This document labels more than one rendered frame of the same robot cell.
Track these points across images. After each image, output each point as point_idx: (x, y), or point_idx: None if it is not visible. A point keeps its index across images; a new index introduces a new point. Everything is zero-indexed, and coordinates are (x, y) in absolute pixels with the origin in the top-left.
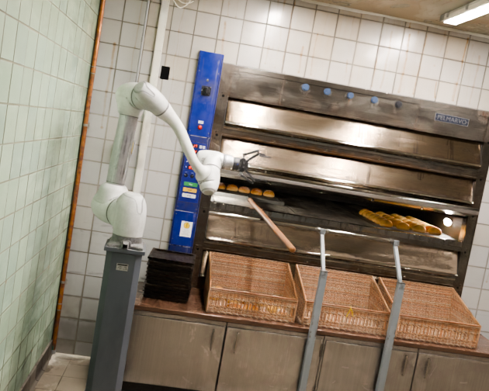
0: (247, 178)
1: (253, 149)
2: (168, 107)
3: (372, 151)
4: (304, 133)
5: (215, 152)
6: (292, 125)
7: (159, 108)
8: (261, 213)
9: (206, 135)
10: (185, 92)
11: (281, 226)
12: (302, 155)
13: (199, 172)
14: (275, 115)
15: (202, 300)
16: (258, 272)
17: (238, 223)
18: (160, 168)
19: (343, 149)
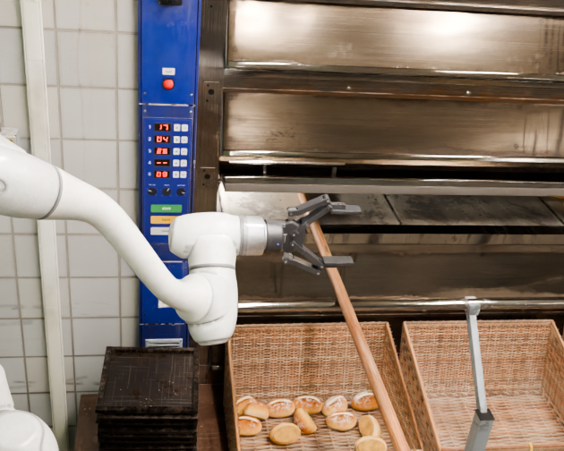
0: (303, 266)
1: (300, 111)
2: (60, 195)
3: None
4: (419, 63)
5: (217, 223)
6: (388, 47)
7: (33, 211)
8: (337, 291)
9: (187, 99)
10: (119, 0)
11: (370, 254)
12: (412, 109)
13: (182, 309)
14: (346, 27)
15: (224, 441)
16: (329, 349)
17: (280, 262)
18: (90, 182)
19: (507, 87)
